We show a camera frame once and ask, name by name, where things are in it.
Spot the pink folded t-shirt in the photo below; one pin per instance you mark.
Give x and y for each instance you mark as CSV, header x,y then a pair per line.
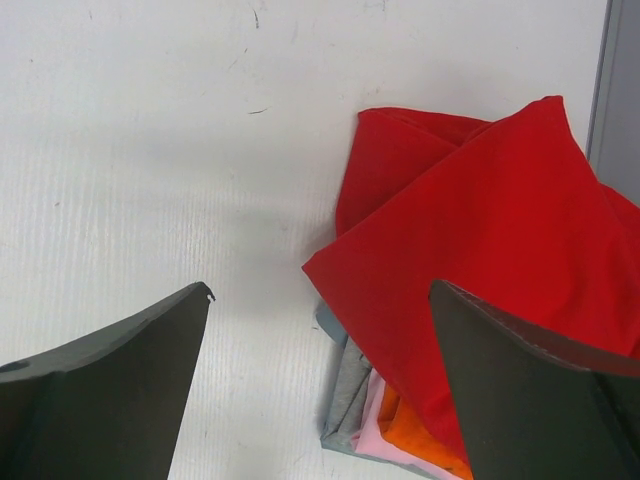
x,y
368,440

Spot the orange folded t-shirt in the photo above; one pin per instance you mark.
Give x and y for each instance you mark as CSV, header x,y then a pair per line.
x,y
400,426

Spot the blue-grey folded t-shirt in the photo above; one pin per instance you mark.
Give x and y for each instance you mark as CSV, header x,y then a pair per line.
x,y
329,323

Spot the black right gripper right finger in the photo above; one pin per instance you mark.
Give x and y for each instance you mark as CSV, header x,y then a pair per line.
x,y
531,403

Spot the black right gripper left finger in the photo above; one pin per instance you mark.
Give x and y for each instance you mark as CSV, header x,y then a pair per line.
x,y
108,405

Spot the grey folded t-shirt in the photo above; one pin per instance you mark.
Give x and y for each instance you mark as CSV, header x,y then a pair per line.
x,y
345,414

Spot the red folded t-shirt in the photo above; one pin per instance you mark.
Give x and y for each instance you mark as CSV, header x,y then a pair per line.
x,y
509,211

